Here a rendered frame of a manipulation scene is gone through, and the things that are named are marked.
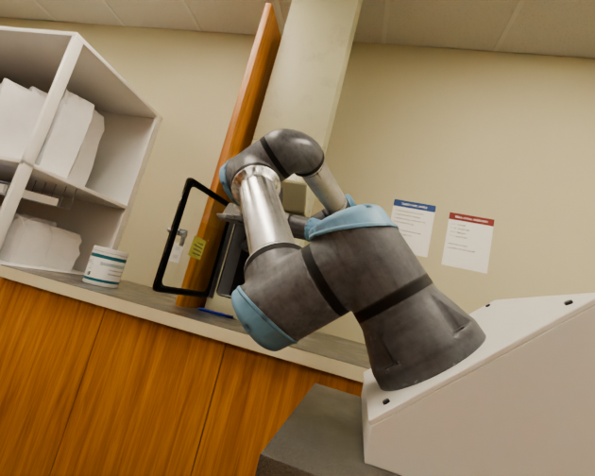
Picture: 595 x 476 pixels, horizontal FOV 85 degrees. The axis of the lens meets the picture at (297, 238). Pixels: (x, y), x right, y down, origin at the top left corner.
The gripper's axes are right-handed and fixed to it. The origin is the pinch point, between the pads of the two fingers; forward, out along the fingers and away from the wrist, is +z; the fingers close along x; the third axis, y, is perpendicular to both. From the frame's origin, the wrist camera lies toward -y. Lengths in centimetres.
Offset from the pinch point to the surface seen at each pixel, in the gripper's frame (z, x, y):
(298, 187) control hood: -20.4, -15.6, 20.8
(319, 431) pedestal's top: -50, 59, -34
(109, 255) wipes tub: 47, -11, -22
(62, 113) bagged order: 107, -20, 39
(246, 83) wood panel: 14, -17, 64
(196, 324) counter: -4.8, 4.1, -35.2
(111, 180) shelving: 112, -67, 22
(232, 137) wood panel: 13.6, -17.5, 38.4
